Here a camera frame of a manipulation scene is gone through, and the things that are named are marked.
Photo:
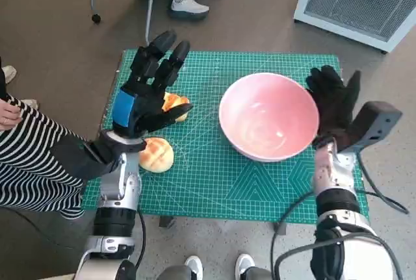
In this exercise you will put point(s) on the round toy bread bun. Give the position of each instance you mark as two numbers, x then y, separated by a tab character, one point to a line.
157	156

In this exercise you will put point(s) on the grey wheeled chair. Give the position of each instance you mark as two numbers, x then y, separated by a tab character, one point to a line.
149	10

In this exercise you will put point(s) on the orange rectangular toy bread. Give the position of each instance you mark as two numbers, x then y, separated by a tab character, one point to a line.
172	99

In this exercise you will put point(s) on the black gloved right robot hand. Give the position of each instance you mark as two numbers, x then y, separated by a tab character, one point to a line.
331	104

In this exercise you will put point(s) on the black table bracket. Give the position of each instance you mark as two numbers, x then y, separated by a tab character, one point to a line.
166	222
280	228

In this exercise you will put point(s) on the white mesh cabinet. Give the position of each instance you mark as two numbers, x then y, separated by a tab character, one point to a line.
357	0

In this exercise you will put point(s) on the pink bowl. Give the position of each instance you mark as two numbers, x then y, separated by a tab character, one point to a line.
269	121

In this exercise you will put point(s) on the green cutting mat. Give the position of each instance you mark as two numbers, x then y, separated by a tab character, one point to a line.
211	189

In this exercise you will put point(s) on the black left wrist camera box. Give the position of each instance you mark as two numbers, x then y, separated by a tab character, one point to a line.
81	160

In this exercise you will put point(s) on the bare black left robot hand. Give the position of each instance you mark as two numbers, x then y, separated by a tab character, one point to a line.
146	111

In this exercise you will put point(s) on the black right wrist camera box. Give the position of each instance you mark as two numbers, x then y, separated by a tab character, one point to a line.
373	124

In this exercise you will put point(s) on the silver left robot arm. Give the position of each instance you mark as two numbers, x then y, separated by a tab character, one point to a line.
117	189

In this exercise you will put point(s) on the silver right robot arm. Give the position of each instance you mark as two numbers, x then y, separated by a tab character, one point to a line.
338	202

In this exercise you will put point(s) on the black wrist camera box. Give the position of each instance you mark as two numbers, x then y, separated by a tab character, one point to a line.
373	124
81	160

